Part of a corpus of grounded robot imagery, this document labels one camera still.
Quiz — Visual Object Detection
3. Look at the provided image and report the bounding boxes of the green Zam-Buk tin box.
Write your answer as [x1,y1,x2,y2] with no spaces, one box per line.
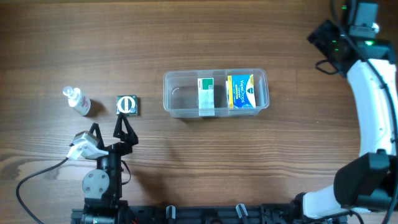
[116,95,139,116]

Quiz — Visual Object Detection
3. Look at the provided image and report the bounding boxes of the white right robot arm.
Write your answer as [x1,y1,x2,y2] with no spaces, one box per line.
[294,20,397,223]

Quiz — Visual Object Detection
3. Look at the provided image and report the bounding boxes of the white calamine lotion bottle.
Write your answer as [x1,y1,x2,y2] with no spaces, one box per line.
[63,86,91,116]

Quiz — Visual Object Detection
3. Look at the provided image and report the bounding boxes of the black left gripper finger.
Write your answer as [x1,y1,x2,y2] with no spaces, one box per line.
[89,123,104,147]
[113,113,139,146]

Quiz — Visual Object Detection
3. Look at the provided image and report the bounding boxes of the clear plastic container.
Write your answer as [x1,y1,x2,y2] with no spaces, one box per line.
[163,68,270,118]

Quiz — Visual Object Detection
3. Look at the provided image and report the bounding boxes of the white Panadol box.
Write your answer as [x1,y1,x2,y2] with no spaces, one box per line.
[198,78,215,116]

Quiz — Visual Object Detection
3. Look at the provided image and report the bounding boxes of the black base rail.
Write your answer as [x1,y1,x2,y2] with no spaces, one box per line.
[71,203,348,224]

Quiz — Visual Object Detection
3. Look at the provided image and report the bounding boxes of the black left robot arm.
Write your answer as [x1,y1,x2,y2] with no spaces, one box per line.
[71,113,139,224]

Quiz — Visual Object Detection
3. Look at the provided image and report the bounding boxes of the blue VapoDrops box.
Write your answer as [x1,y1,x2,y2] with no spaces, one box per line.
[226,74,256,110]

